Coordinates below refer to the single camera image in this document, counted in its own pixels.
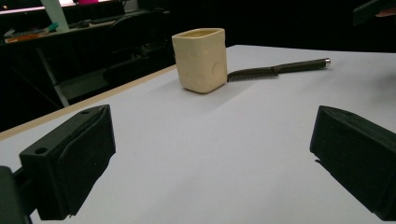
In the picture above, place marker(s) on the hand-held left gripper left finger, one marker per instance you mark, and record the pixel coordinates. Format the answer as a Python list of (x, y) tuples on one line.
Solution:
[(71, 161)]

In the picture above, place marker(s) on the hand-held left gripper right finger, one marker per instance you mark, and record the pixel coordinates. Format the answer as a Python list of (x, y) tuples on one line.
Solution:
[(358, 155)]

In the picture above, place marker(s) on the cluttered background desk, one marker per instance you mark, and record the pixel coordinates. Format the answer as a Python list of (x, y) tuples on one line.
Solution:
[(28, 37)]

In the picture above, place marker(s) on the cream square cup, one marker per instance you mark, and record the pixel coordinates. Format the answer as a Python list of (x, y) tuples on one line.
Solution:
[(199, 62)]

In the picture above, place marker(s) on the grey metal stand leg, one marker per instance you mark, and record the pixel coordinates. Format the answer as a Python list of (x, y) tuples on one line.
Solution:
[(49, 71)]

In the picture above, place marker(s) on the white post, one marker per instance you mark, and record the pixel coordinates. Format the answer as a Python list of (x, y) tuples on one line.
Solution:
[(55, 14)]

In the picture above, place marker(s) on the black office chair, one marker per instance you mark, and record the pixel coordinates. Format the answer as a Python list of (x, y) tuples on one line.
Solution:
[(137, 40)]

